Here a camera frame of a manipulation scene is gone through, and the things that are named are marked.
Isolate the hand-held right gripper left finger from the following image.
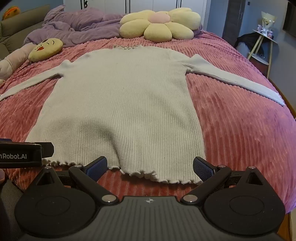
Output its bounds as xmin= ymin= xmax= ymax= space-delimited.
xmin=32 ymin=156 xmax=117 ymax=206

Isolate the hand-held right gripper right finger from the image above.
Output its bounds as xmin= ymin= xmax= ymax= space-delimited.
xmin=180 ymin=156 xmax=266 ymax=206

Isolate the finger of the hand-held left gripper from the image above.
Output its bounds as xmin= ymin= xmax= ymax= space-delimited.
xmin=41 ymin=142 xmax=55 ymax=159

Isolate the white ribbed knit sweater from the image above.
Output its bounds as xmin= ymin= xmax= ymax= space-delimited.
xmin=0 ymin=45 xmax=284 ymax=185

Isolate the pink ribbed bedspread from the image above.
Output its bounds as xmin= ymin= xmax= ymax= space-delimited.
xmin=0 ymin=30 xmax=296 ymax=216

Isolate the pink plush toy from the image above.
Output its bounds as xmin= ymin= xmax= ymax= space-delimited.
xmin=0 ymin=43 xmax=35 ymax=85

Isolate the yellow face pillow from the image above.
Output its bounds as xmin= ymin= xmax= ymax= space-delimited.
xmin=28 ymin=38 xmax=63 ymax=62

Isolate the grey sofa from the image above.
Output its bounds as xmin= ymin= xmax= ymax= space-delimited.
xmin=0 ymin=5 xmax=50 ymax=62

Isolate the purple duvet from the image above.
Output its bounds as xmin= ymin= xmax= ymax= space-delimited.
xmin=23 ymin=5 xmax=203 ymax=48

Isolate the black cloth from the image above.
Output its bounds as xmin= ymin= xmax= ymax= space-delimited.
xmin=235 ymin=32 xmax=262 ymax=49

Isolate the orange plush toy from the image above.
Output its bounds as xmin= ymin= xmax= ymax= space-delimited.
xmin=2 ymin=6 xmax=21 ymax=20

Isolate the white tripod side table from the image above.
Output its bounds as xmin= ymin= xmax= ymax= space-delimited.
xmin=247 ymin=29 xmax=279 ymax=79

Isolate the yellow flower-shaped pillow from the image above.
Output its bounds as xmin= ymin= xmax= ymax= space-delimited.
xmin=120 ymin=7 xmax=201 ymax=42

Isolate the dark door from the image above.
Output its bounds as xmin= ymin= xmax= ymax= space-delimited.
xmin=222 ymin=0 xmax=243 ymax=47

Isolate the wrapped flower bouquet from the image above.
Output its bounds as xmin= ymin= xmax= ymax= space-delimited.
xmin=261 ymin=11 xmax=275 ymax=33

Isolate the white wardrobe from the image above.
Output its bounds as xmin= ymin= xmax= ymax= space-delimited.
xmin=62 ymin=0 xmax=207 ymax=32

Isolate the dark wall screen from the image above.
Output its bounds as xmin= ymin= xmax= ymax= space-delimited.
xmin=283 ymin=0 xmax=296 ymax=39

